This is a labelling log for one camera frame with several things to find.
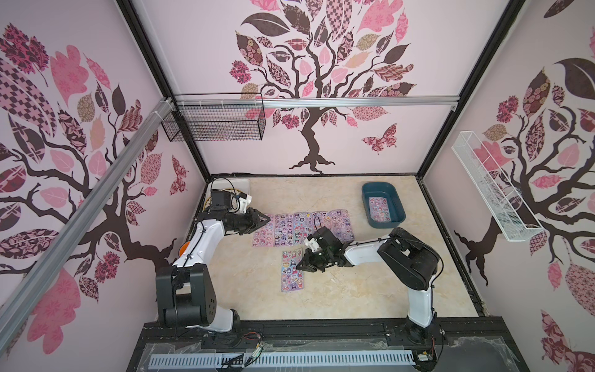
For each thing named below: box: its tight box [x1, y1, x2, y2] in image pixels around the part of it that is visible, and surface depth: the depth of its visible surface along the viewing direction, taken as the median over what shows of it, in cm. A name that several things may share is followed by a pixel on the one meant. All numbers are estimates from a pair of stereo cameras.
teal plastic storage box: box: [361, 181, 407, 229], surface depth 109 cm
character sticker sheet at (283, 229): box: [273, 213, 295, 248], surface depth 102 cm
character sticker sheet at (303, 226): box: [292, 211, 314, 246], surface depth 103 cm
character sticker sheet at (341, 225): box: [330, 209, 355, 245], surface depth 103 cm
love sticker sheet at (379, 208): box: [368, 196, 392, 223], surface depth 109 cm
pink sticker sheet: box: [251, 213, 275, 248], surface depth 99 cm
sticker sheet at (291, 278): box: [280, 248, 305, 293], surface depth 89 cm
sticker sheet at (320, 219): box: [311, 210, 331, 235], surface depth 106 cm
